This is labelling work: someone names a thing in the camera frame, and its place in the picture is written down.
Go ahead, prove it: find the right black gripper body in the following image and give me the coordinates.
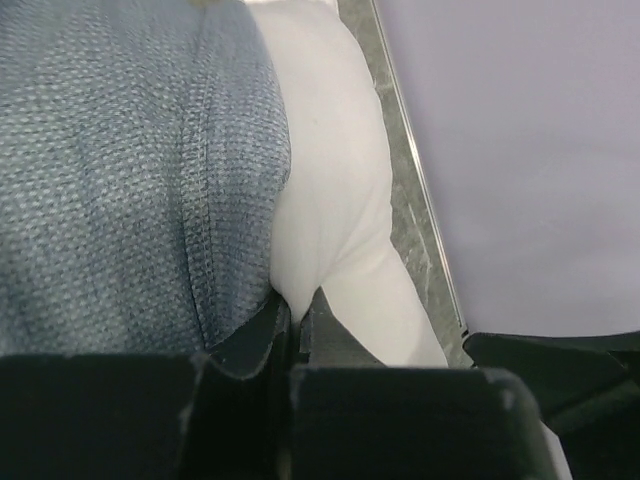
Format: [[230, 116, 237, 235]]
[[463, 333, 639, 479]]

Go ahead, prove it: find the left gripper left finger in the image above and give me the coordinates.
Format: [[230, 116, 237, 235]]
[[1, 295, 290, 479]]

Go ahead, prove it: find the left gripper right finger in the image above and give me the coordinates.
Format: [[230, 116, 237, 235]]
[[289, 292, 568, 479]]

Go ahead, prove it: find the white pillow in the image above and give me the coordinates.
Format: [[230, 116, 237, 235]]
[[244, 0, 574, 480]]

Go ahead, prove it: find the grey striped pillowcase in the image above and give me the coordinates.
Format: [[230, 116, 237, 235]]
[[1, 1, 290, 354]]

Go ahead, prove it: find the aluminium right side rail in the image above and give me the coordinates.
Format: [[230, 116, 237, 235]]
[[369, 0, 471, 336]]

